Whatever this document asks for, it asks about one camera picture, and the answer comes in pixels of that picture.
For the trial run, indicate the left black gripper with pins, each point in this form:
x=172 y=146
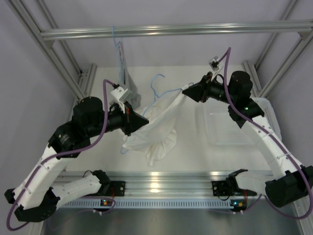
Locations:
x=128 y=126

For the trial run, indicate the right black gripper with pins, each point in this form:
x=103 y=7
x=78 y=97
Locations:
x=202 y=87

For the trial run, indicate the white tank top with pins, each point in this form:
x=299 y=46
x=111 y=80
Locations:
x=160 y=151

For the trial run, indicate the blue wire hanger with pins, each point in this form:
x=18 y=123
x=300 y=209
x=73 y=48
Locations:
x=162 y=115
x=120 y=58

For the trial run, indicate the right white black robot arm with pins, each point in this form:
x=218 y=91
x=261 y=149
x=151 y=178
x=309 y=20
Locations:
x=290 y=180

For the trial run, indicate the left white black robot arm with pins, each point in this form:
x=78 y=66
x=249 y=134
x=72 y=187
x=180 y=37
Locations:
x=36 y=198

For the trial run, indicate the grey tank top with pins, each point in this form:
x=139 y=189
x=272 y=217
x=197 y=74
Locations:
x=135 y=98

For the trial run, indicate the clear plastic basket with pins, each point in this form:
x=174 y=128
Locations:
x=222 y=130

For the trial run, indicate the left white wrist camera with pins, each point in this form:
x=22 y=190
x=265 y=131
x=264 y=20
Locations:
x=120 y=95

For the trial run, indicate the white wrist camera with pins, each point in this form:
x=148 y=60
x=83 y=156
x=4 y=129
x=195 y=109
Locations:
x=216 y=65
x=120 y=95

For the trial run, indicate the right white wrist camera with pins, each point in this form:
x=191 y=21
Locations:
x=216 y=65

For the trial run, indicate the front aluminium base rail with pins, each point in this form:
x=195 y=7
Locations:
x=158 y=184

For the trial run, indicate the aluminium frame left posts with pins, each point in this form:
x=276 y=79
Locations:
x=79 y=80

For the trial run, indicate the aluminium frame posts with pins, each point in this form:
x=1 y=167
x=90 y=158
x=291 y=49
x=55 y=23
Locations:
x=79 y=80
x=277 y=52

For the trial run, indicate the slotted cable duct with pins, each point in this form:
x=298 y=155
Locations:
x=149 y=204

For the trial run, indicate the aluminium hanging rail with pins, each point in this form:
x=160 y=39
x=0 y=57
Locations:
x=178 y=30

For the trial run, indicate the aluminium frame right posts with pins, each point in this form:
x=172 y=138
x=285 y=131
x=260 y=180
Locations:
x=277 y=52

